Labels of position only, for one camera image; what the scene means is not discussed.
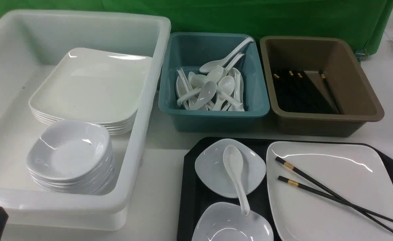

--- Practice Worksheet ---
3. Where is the small white bowl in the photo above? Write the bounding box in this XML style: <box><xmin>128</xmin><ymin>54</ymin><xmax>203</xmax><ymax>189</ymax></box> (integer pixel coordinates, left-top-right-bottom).
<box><xmin>195</xmin><ymin>139</ymin><xmax>266</xmax><ymax>198</ymax></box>
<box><xmin>192</xmin><ymin>202</ymin><xmax>274</xmax><ymax>241</ymax></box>

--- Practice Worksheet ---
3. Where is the white ceramic soup spoon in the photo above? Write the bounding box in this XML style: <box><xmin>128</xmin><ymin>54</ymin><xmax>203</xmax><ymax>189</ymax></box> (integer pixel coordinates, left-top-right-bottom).
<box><xmin>223</xmin><ymin>145</ymin><xmax>251</xmax><ymax>216</ymax></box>

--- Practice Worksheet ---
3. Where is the large white square plate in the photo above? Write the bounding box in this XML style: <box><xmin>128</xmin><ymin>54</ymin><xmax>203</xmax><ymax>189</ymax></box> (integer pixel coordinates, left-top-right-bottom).
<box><xmin>266</xmin><ymin>141</ymin><xmax>393</xmax><ymax>241</ymax></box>

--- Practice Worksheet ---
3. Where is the stack of small white bowls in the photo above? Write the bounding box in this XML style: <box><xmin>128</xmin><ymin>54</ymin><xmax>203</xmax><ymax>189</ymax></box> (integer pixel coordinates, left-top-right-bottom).
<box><xmin>26</xmin><ymin>119</ymin><xmax>116</xmax><ymax>195</ymax></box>

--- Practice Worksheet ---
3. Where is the stack of white square plates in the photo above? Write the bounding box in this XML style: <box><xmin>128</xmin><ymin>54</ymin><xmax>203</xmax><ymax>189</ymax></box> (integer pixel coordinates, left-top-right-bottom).
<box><xmin>28</xmin><ymin>47</ymin><xmax>152</xmax><ymax>135</ymax></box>

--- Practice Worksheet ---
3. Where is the large white plastic tub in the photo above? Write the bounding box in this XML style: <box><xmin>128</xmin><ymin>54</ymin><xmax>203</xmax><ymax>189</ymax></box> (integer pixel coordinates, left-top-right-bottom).
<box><xmin>0</xmin><ymin>10</ymin><xmax>171</xmax><ymax>231</ymax></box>

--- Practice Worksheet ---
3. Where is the black serving tray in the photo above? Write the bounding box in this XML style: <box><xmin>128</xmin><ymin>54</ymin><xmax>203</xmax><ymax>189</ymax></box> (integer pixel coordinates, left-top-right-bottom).
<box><xmin>177</xmin><ymin>137</ymin><xmax>393</xmax><ymax>241</ymax></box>

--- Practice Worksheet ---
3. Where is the teal plastic bin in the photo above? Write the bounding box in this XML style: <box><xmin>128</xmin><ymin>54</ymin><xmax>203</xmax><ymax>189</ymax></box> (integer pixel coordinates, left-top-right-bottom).
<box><xmin>158</xmin><ymin>32</ymin><xmax>270</xmax><ymax>132</ymax></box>

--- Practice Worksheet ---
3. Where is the pile of white spoons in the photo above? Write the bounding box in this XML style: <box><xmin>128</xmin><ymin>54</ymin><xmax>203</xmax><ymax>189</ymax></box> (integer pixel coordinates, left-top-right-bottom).
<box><xmin>176</xmin><ymin>37</ymin><xmax>254</xmax><ymax>111</ymax></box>

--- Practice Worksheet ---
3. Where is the pile of black chopsticks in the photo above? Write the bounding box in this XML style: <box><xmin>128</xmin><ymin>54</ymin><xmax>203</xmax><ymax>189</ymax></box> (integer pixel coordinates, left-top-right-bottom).
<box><xmin>272</xmin><ymin>70</ymin><xmax>343</xmax><ymax>114</ymax></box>

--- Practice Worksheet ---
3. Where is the brown plastic bin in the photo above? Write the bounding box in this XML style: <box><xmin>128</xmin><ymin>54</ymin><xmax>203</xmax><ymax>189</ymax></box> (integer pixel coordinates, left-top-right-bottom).
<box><xmin>260</xmin><ymin>36</ymin><xmax>384</xmax><ymax>137</ymax></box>

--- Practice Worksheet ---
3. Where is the green backdrop cloth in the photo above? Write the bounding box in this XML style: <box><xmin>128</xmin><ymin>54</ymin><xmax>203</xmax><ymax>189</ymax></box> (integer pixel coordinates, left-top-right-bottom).
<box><xmin>0</xmin><ymin>0</ymin><xmax>393</xmax><ymax>55</ymax></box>

